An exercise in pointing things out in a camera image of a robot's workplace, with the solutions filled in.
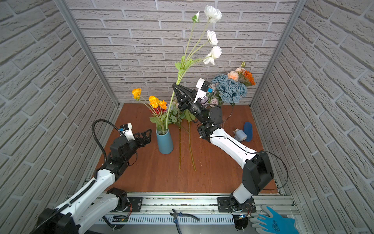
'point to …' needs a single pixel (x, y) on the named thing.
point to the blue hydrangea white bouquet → (189, 116)
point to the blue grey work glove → (274, 224)
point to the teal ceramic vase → (165, 142)
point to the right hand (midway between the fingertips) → (175, 85)
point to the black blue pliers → (175, 215)
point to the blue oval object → (248, 130)
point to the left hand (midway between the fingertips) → (148, 129)
